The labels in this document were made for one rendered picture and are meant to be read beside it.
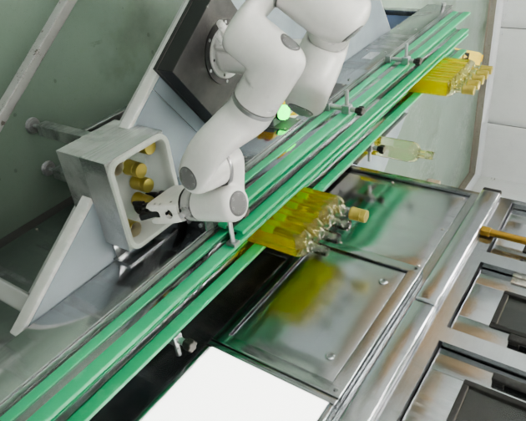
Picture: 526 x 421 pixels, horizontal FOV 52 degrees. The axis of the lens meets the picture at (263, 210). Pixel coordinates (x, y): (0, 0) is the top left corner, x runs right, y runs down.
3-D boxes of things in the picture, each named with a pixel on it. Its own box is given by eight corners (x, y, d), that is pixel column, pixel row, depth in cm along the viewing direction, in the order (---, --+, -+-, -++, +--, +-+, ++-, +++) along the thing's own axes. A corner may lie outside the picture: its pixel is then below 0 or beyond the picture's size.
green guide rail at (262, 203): (217, 226, 137) (243, 235, 132) (217, 223, 136) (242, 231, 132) (451, 29, 252) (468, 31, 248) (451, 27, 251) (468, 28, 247)
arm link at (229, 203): (214, 151, 101) (246, 139, 108) (176, 154, 108) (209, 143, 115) (231, 227, 105) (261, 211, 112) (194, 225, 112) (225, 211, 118)
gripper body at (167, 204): (186, 230, 113) (152, 229, 120) (217, 206, 119) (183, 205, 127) (173, 199, 110) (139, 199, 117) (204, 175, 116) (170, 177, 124)
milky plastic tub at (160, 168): (107, 243, 125) (134, 254, 120) (78, 157, 113) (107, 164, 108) (159, 205, 136) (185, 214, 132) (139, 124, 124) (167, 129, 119)
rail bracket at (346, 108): (321, 111, 169) (360, 118, 162) (320, 88, 165) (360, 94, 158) (327, 106, 171) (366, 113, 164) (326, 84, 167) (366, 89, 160)
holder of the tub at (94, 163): (112, 261, 128) (135, 270, 124) (78, 157, 113) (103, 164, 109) (162, 223, 139) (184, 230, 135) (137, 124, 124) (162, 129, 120)
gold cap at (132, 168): (119, 163, 120) (134, 167, 118) (131, 156, 122) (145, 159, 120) (123, 177, 122) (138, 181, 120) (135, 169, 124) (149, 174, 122)
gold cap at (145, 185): (127, 178, 123) (141, 182, 121) (139, 171, 125) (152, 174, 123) (131, 191, 125) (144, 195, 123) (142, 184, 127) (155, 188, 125)
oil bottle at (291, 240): (236, 238, 146) (305, 261, 135) (234, 220, 143) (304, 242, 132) (249, 227, 149) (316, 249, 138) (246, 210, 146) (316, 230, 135)
